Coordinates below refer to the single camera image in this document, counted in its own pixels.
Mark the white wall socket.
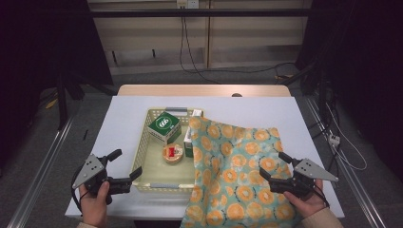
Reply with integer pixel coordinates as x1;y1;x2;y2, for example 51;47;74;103
176;0;200;10

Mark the wooden table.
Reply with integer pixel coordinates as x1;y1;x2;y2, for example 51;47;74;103
117;84;292;98

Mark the white cable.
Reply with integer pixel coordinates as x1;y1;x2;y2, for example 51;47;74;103
326;104;369;172

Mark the white power strip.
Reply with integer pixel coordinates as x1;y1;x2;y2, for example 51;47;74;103
327;133;341;147

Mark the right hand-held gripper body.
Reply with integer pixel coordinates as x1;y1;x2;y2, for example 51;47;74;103
270;157;339;201

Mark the white table sheet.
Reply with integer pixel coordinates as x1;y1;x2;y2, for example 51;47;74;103
65;95;346;221

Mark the black horizontal bar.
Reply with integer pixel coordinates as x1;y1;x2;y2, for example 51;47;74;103
89;9;313;18

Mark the pale yellow plastic basket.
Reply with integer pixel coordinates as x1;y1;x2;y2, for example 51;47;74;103
130;106;205;195

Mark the person's right hand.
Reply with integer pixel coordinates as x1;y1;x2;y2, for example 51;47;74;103
282;180;331;219

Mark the black metal stand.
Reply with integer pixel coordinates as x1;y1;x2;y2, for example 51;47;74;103
55;72;85;131

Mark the green square box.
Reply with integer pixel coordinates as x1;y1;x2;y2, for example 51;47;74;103
147;111;182;145

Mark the aluminium floor rail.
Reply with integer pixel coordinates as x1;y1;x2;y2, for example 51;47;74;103
305;96;388;228
8;117;75;228

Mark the orange-print teal fabric bag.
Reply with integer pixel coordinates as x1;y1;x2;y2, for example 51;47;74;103
180;116;302;228

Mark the hand-held gripper black cable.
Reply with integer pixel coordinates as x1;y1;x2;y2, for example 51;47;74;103
70;165;84;214
312;181;331;209

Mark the black wall cable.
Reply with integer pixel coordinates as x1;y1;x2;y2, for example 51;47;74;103
179;8;221;86
182;8;297;75

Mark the black curtain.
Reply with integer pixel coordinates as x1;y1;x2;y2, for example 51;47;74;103
296;0;403;181
0;0;114;169

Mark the person's left hand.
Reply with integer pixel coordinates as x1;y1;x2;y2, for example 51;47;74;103
79;180;110;227

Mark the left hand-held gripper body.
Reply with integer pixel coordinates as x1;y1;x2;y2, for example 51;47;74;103
71;154;133;205

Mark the right hand-held gripper black cable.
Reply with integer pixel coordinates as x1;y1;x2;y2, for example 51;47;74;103
312;181;331;209

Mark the tall green white box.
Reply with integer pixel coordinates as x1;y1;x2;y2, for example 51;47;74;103
182;108;203;159

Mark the left hand-held gripper black cable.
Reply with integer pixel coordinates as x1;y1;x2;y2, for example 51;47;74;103
70;165;84;214

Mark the round orange tin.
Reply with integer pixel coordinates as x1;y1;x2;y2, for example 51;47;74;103
162;142;184;165

